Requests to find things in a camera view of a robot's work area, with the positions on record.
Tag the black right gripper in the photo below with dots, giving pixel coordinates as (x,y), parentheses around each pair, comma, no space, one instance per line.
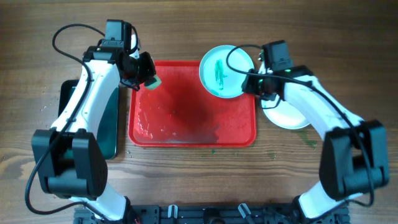
(247,87)

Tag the green yellow sponge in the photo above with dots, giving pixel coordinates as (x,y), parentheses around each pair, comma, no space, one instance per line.
(153,83)

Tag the white plate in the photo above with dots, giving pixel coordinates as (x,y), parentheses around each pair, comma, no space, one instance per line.
(215,75)
(282,114)

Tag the red serving tray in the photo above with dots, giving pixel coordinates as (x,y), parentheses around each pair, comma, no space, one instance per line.
(180,112)

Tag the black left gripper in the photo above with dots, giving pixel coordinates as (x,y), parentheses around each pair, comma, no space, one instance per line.
(147,71)

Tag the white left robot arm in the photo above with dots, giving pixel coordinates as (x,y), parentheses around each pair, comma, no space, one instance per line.
(68,159)

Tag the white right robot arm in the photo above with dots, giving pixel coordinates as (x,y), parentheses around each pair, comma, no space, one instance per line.
(354,160)

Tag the black water tray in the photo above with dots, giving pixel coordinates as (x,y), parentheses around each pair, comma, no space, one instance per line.
(107,136)

